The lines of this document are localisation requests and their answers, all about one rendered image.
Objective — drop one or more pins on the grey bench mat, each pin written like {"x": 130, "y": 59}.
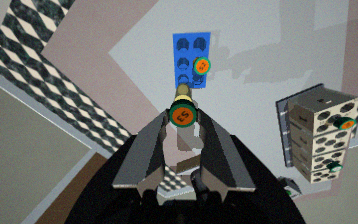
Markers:
{"x": 261, "y": 51}

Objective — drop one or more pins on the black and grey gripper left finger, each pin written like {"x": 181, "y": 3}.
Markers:
{"x": 137, "y": 165}

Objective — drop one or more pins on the blue tube rack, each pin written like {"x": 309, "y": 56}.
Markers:
{"x": 184, "y": 54}

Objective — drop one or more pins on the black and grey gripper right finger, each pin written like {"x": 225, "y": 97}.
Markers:
{"x": 244, "y": 182}

